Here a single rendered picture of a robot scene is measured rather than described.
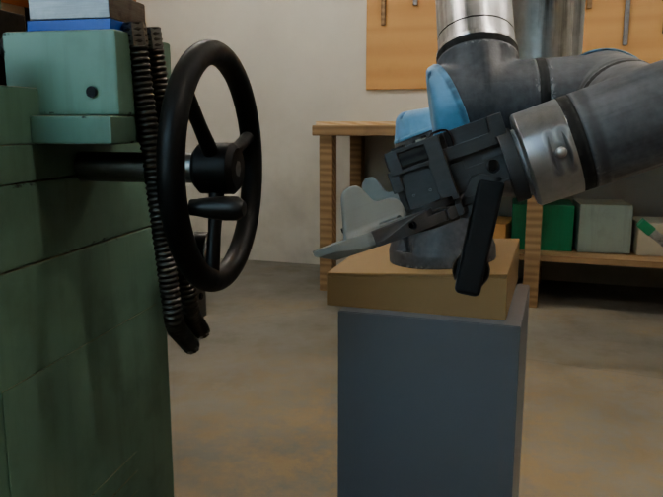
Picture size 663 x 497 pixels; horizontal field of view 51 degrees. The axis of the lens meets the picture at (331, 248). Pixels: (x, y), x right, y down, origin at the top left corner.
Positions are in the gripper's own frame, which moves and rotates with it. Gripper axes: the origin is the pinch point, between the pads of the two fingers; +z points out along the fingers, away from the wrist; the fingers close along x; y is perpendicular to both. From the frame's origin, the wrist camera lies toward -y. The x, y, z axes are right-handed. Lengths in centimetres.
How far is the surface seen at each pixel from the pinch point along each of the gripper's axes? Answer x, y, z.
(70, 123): 0.2, 21.4, 22.1
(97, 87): -1.8, 24.2, 18.7
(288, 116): -342, 49, 82
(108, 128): 0.2, 19.4, 18.2
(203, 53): -3.3, 23.4, 6.6
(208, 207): 2.5, 8.1, 9.8
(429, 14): -329, 71, -15
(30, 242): 1.6, 11.2, 31.0
